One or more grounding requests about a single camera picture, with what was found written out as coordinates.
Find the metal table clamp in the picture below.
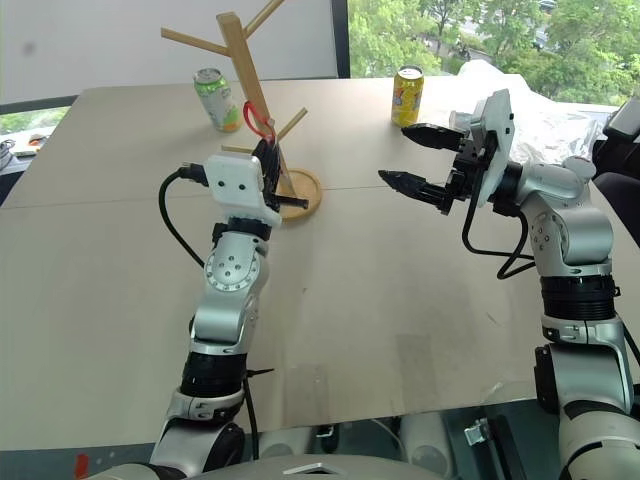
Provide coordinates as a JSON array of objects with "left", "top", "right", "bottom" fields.
[{"left": 463, "top": 418, "right": 491, "bottom": 447}]

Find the white crumpled plastic sheet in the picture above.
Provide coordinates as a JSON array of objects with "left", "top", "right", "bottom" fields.
[{"left": 448, "top": 58, "right": 610, "bottom": 172}]

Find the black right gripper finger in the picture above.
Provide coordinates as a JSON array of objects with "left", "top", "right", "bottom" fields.
[
  {"left": 400, "top": 122, "right": 472, "bottom": 152},
  {"left": 377, "top": 169, "right": 450, "bottom": 205}
]

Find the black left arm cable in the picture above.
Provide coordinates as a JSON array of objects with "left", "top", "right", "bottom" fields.
[{"left": 158, "top": 160, "right": 211, "bottom": 269}]

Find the yellow drink can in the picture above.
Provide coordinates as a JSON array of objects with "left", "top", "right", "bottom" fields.
[{"left": 390, "top": 65, "right": 427, "bottom": 128}]

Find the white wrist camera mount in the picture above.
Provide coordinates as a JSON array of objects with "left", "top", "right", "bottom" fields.
[
  {"left": 206, "top": 153, "right": 280, "bottom": 227},
  {"left": 469, "top": 88, "right": 517, "bottom": 209}
]

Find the green drink can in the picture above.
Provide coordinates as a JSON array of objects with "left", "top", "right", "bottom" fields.
[{"left": 193, "top": 67, "right": 244, "bottom": 134}]

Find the grey rounded shape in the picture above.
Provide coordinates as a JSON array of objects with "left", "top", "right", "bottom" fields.
[
  {"left": 399, "top": 413, "right": 454, "bottom": 466},
  {"left": 258, "top": 427, "right": 314, "bottom": 459}
]

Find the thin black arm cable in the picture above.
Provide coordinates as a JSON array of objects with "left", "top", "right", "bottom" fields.
[{"left": 243, "top": 367, "right": 276, "bottom": 461}]

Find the grey cluttered side desk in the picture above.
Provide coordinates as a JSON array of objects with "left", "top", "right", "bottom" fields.
[{"left": 0, "top": 130, "right": 51, "bottom": 207}]

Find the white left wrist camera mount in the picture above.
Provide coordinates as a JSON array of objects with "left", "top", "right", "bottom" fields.
[{"left": 206, "top": 153, "right": 280, "bottom": 227}]

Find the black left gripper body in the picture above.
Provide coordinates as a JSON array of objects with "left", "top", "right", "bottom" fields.
[{"left": 252, "top": 138, "right": 285, "bottom": 212}]

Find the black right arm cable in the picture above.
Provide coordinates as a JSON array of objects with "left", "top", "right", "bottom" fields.
[{"left": 461, "top": 164, "right": 534, "bottom": 281}]

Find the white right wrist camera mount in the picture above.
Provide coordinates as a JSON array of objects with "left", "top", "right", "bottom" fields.
[{"left": 469, "top": 88, "right": 517, "bottom": 209}]

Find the silver robot torso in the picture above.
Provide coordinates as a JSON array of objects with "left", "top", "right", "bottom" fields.
[{"left": 99, "top": 452, "right": 569, "bottom": 480}]

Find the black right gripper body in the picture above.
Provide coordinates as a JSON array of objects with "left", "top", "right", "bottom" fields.
[{"left": 438, "top": 128, "right": 498, "bottom": 217}]

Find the red keychain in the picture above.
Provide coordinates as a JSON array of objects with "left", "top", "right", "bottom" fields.
[{"left": 242, "top": 100, "right": 278, "bottom": 146}]

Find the wooden tree stand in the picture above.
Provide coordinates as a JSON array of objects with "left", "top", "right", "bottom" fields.
[{"left": 160, "top": 0, "right": 323, "bottom": 225}]

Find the black window post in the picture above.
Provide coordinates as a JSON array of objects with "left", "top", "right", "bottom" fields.
[{"left": 331, "top": 0, "right": 352, "bottom": 80}]

